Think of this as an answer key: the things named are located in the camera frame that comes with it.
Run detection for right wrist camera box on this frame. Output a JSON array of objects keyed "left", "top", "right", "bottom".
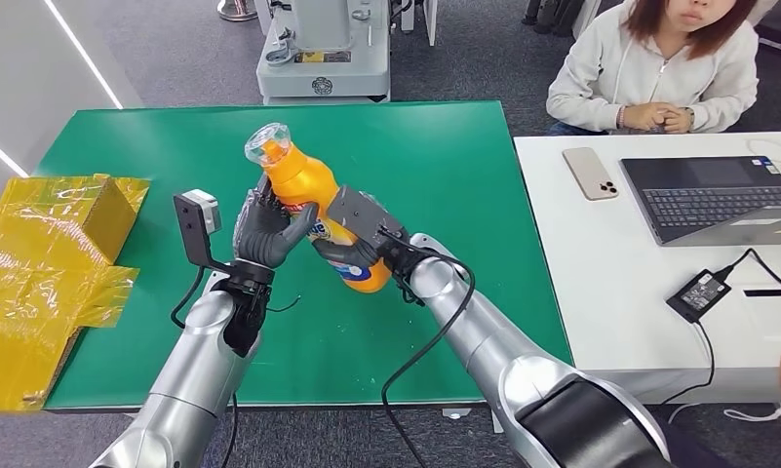
[{"left": 326, "top": 185, "right": 410, "bottom": 254}]

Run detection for white cable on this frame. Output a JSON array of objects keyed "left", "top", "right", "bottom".
[{"left": 723, "top": 399, "right": 781, "bottom": 424}]

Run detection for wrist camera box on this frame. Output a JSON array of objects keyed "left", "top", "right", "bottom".
[
  {"left": 173, "top": 188, "right": 240, "bottom": 278},
  {"left": 326, "top": 185, "right": 410, "bottom": 254}
]

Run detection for white furniture panel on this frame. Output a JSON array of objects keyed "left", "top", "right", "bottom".
[{"left": 399, "top": 0, "right": 440, "bottom": 49}]

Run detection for yellow taped cardboard box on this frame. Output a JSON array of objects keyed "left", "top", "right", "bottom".
[{"left": 0, "top": 173, "right": 152, "bottom": 414}]

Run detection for beige smartphone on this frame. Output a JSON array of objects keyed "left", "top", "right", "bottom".
[{"left": 562, "top": 146, "right": 619, "bottom": 202}]

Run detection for green table mat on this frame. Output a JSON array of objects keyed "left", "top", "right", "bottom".
[{"left": 37, "top": 99, "right": 573, "bottom": 411}]

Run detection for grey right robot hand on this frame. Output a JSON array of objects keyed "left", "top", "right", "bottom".
[{"left": 312, "top": 236, "right": 401, "bottom": 275}]

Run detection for dark grey laptop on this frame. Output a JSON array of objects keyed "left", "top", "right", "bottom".
[{"left": 619, "top": 154, "right": 781, "bottom": 248}]

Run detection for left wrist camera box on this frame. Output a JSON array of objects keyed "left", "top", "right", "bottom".
[{"left": 173, "top": 188, "right": 240, "bottom": 278}]

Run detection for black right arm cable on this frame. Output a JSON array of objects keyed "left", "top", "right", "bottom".
[{"left": 380, "top": 225, "right": 479, "bottom": 468}]

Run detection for black chair legs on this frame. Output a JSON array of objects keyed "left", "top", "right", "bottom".
[{"left": 521, "top": 0, "right": 582, "bottom": 37}]

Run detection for chrome stand base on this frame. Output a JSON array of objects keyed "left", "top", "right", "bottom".
[{"left": 216, "top": 0, "right": 260, "bottom": 24}]

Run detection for thin black power cable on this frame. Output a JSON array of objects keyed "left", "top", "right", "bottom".
[
  {"left": 662, "top": 321, "right": 716, "bottom": 409},
  {"left": 713, "top": 248, "right": 781, "bottom": 295}
]

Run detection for black power adapter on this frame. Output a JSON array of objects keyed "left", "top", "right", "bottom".
[{"left": 664, "top": 269, "right": 731, "bottom": 325}]

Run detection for white desk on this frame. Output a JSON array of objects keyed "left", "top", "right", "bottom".
[{"left": 512, "top": 132, "right": 781, "bottom": 431}]

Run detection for person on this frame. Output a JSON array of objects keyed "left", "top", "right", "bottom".
[{"left": 544, "top": 0, "right": 761, "bottom": 136}]

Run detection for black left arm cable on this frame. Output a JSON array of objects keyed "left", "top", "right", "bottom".
[{"left": 170, "top": 264, "right": 240, "bottom": 468}]

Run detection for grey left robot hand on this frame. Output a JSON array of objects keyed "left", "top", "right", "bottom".
[{"left": 232, "top": 173, "right": 320, "bottom": 269}]

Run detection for white furniture post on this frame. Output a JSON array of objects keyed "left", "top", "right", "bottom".
[{"left": 570, "top": 0, "right": 605, "bottom": 44}]

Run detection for orange plastic bottle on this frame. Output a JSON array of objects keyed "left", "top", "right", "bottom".
[{"left": 244, "top": 122, "right": 393, "bottom": 295}]

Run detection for pale grey machine base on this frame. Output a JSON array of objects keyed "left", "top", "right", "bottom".
[{"left": 255, "top": 0, "right": 393, "bottom": 106}]

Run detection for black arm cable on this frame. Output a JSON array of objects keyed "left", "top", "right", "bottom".
[
  {"left": 380, "top": 225, "right": 479, "bottom": 468},
  {"left": 170, "top": 264, "right": 240, "bottom": 468}
]

